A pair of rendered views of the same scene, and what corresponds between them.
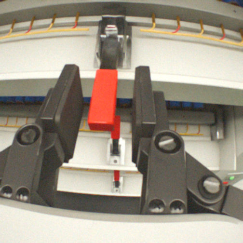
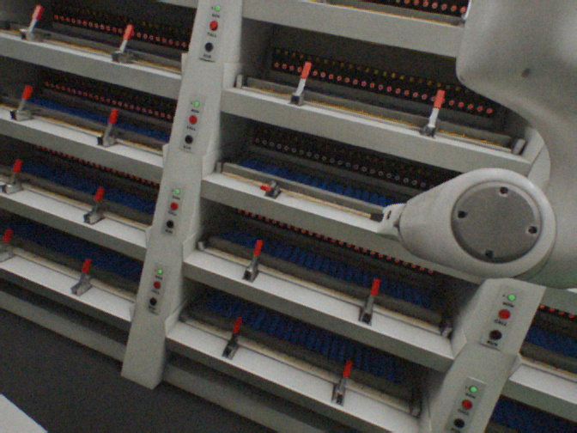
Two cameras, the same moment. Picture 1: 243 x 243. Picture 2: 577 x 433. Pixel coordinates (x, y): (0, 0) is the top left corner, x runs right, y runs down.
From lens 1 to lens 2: 0.51 m
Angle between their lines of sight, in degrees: 48
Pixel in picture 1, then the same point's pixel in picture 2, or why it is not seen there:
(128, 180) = (351, 395)
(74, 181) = (294, 377)
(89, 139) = (346, 304)
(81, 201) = not seen: outside the picture
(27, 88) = (351, 234)
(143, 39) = not seen: hidden behind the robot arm
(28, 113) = (308, 271)
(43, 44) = (365, 221)
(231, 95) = not seen: hidden behind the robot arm
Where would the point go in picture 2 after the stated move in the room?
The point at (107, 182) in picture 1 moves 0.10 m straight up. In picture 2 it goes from (328, 390) to (341, 350)
